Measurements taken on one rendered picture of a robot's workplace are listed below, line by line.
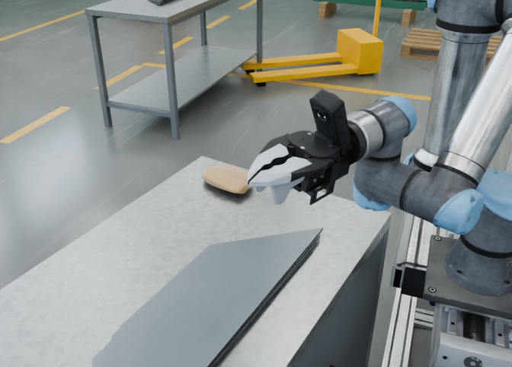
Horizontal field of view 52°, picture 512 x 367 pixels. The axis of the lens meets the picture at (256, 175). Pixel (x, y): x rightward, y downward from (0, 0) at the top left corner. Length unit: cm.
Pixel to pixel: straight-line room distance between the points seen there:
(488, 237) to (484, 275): 9
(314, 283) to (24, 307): 59
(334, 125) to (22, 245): 267
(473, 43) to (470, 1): 8
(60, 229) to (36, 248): 20
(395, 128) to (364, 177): 10
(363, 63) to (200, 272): 455
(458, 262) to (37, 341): 86
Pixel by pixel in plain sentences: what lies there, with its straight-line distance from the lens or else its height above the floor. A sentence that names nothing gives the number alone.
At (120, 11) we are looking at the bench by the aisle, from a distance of 405.
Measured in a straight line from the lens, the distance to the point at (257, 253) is 117.
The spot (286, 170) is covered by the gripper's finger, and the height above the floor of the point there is 146.
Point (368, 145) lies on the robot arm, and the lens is 82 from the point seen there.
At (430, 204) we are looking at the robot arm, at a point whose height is 135.
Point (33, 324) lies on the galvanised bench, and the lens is 112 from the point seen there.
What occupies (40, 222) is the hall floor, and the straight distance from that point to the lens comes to 339.
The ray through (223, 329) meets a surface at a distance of 100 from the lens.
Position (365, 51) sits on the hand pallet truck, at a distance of 547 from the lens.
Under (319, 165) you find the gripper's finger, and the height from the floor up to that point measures 146.
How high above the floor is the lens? 180
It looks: 30 degrees down
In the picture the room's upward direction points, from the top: straight up
